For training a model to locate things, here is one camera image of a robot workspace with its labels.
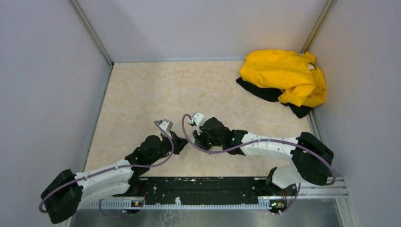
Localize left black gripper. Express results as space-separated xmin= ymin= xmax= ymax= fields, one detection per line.
xmin=148 ymin=130 xmax=189 ymax=165

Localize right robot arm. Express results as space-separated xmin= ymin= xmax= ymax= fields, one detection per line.
xmin=188 ymin=113 xmax=336 ymax=195

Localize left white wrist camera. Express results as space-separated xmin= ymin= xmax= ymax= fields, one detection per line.
xmin=158 ymin=119 xmax=174 ymax=132

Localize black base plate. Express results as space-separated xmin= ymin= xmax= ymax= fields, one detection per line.
xmin=120 ymin=177 xmax=297 ymax=205

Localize black garment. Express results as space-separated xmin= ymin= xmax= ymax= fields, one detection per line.
xmin=235 ymin=77 xmax=313 ymax=118

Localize yellow garment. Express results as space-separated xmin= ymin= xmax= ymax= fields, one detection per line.
xmin=239 ymin=49 xmax=327 ymax=108

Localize aluminium frame rail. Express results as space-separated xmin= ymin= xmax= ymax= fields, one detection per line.
xmin=78 ymin=177 xmax=349 ymax=212

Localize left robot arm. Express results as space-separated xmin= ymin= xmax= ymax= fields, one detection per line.
xmin=39 ymin=131 xmax=188 ymax=224

